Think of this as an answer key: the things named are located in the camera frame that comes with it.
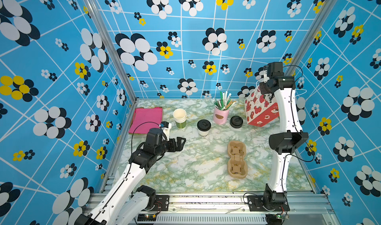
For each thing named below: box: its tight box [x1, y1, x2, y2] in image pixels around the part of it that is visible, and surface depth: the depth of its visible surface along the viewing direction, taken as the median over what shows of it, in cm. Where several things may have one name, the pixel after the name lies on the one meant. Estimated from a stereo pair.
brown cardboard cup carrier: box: [227, 140, 249, 179], surface depth 84 cm
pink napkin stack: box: [128, 107, 164, 134], surface depth 106 cm
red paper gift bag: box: [244, 85, 280, 128], surface depth 95 cm
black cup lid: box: [196, 118, 212, 132], surface depth 93 cm
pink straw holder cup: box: [213, 106, 230, 125], surface depth 101 cm
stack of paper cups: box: [172, 108, 188, 130], surface depth 96 cm
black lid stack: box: [229, 115, 244, 129], surface depth 104 cm
